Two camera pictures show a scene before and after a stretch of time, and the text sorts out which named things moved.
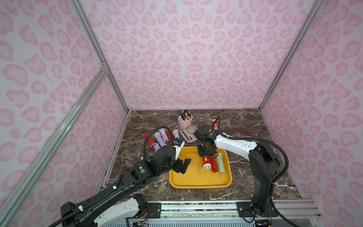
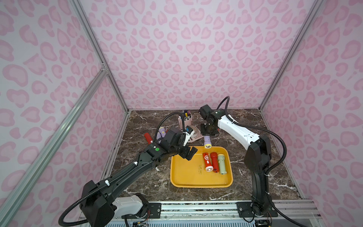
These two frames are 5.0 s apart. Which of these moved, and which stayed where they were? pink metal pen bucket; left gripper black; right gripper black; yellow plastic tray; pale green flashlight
Moved: right gripper black; left gripper black
Stayed: yellow plastic tray; pale green flashlight; pink metal pen bucket
